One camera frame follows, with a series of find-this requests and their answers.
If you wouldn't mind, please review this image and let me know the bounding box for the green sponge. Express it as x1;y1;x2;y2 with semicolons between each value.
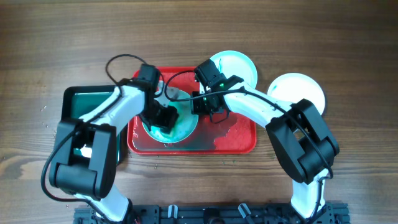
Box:
149;126;173;142

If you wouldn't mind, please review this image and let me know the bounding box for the dark green water tray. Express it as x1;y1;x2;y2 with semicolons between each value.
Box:
61;85;127;166

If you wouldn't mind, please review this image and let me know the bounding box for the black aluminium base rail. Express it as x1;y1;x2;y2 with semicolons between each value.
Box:
73;202;351;224

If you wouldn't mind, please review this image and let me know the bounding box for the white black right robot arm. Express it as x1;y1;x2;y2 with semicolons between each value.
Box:
195;73;340;222

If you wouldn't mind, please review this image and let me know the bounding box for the white plate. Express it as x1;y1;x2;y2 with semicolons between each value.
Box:
197;50;258;89
142;87;198;144
267;73;326;115

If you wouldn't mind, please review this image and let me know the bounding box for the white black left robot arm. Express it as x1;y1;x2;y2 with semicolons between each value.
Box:
41;78;180;223

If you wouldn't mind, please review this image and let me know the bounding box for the red plastic tray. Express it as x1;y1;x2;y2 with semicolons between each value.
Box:
126;67;257;156

